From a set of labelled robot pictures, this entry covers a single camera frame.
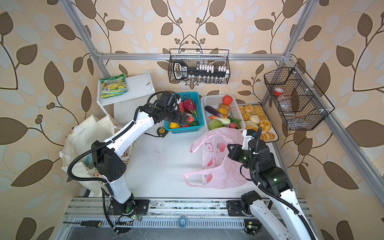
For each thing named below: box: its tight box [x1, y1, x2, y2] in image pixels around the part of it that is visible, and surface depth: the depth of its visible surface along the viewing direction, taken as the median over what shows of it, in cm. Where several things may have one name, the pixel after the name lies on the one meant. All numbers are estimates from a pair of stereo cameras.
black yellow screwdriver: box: [62, 220, 102, 228], surface depth 70 cm
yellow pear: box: [169, 122, 181, 129], surface depth 101 cm
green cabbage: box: [208, 119, 223, 131], surface depth 100 cm
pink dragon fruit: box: [183, 99, 198, 118], surface depth 113 cm
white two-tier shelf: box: [96, 72, 156, 124], surface depth 82 cm
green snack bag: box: [99, 74, 128, 99], surface depth 82 cm
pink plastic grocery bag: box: [183, 127, 252, 189], surface depth 73 cm
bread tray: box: [238, 103, 279, 143], surface depth 107 cm
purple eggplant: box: [204, 105, 222, 117], surface depth 114 cm
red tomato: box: [222, 95, 233, 105], surface depth 114 cm
